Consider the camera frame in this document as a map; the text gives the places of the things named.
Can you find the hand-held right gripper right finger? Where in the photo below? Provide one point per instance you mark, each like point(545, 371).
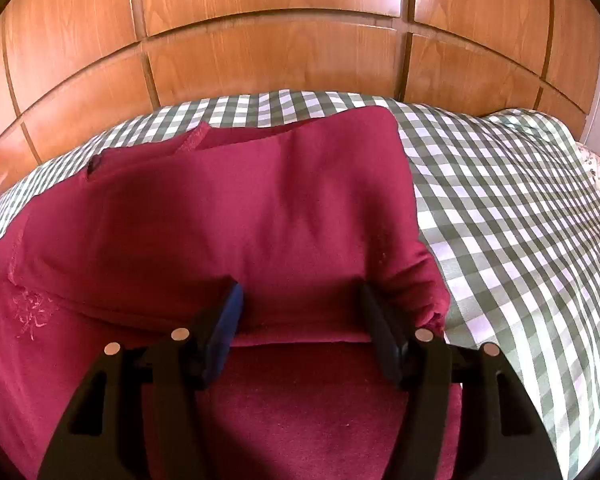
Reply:
point(380, 330)

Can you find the green checkered bed sheet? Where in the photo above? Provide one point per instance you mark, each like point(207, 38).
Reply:
point(505, 220)

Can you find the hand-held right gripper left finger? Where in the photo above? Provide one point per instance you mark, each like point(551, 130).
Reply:
point(225, 325)

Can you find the wooden panelled headboard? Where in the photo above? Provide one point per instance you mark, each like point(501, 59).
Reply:
point(280, 50)

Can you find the dark red sweater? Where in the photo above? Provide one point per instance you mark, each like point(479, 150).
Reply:
point(230, 210)

